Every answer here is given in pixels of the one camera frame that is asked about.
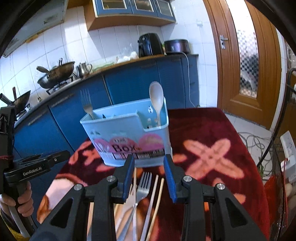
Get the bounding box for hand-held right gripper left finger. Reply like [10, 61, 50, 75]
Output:
[30, 154, 136, 241]

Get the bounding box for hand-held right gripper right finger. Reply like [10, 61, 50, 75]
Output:
[163, 153, 270, 241]

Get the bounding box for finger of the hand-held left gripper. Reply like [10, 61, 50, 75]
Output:
[15, 150, 71, 166]

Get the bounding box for metal fork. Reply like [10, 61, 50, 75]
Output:
[115, 184, 138, 235]
[116, 171, 153, 241]
[80, 89, 97, 120]

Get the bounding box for tan wooden chopstick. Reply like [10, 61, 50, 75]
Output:
[146, 178, 165, 241]

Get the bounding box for light blue utensil holder box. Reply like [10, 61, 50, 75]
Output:
[80, 97, 173, 168]

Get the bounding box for person's left hand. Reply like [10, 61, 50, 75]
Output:
[0, 182, 34, 217]

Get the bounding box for red printed blanket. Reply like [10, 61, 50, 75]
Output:
[37, 107, 271, 241]

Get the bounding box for dark wok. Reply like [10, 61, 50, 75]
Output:
[0, 87, 31, 114]

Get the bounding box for gas stove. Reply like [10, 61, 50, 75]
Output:
[46, 77, 78, 95]

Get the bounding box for large steel wok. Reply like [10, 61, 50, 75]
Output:
[36, 58, 76, 90]

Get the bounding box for beige plastic spoon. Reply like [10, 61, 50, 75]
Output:
[149, 81, 165, 127]

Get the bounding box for metal kettle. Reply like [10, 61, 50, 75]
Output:
[76, 61, 93, 78]

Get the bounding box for blue base cabinets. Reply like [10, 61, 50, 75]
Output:
[13, 54, 200, 223]

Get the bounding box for green plastic tray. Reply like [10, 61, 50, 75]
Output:
[92, 61, 115, 70]

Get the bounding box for clear plastic bags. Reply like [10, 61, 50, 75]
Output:
[116, 43, 139, 64]

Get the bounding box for white power strip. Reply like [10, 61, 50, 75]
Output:
[280, 131, 296, 183]

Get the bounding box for wooden door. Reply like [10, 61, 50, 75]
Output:
[203, 0, 287, 130]

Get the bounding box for grey range hood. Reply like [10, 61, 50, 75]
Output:
[1, 0, 70, 58]

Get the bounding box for dark rice cooker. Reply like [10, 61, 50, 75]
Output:
[164, 39, 190, 55]

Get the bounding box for black air fryer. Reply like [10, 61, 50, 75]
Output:
[137, 33, 165, 58]

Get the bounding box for grey floor cables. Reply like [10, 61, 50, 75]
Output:
[238, 132, 274, 172]

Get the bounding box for white power cable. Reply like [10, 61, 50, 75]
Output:
[180, 51, 200, 108]

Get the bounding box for black wire rack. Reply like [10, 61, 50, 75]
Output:
[257, 70, 296, 241]

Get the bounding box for blue wall cabinet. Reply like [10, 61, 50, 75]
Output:
[84, 0, 176, 31]

